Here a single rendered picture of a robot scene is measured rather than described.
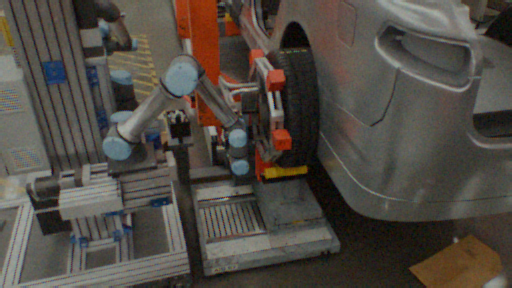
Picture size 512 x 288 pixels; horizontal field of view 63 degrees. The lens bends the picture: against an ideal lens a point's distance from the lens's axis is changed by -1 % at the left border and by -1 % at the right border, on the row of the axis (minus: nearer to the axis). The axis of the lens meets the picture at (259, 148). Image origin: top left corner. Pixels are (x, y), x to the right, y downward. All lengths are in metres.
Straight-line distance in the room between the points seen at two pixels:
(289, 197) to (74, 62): 1.46
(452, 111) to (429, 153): 0.17
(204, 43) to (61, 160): 1.06
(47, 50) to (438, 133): 1.58
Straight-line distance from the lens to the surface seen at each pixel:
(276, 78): 2.02
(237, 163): 1.83
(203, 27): 2.60
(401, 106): 1.46
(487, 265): 2.91
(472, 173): 1.63
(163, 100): 1.71
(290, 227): 2.61
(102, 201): 2.00
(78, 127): 2.15
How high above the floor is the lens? 1.92
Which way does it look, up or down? 33 degrees down
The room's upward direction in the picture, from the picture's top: straight up
